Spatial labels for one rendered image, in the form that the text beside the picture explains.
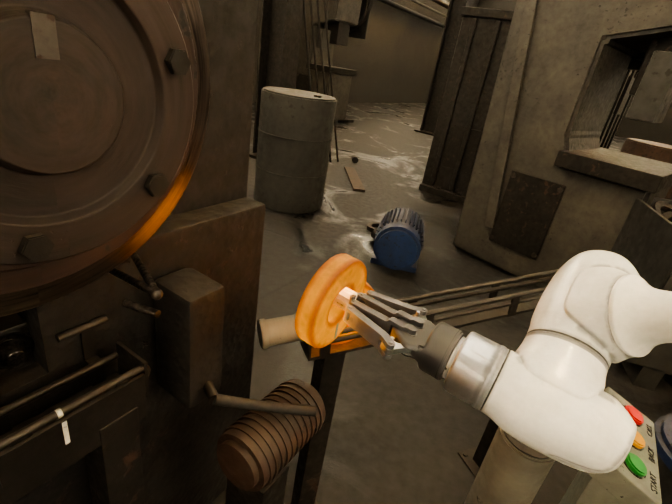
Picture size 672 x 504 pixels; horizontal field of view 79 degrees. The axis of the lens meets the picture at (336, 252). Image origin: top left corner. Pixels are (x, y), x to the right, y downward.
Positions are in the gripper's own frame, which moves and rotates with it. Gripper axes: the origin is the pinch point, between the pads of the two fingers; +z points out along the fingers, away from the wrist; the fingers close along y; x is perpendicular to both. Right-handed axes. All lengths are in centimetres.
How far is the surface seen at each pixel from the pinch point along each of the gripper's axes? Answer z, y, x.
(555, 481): -58, 80, -81
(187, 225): 28.8, -5.7, 1.4
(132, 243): 18.8, -22.2, 7.1
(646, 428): -56, 42, -22
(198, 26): 20.2, -12.1, 33.3
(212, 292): 17.8, -9.0, -5.6
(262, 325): 14.2, 0.9, -15.6
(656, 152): -66, 438, 3
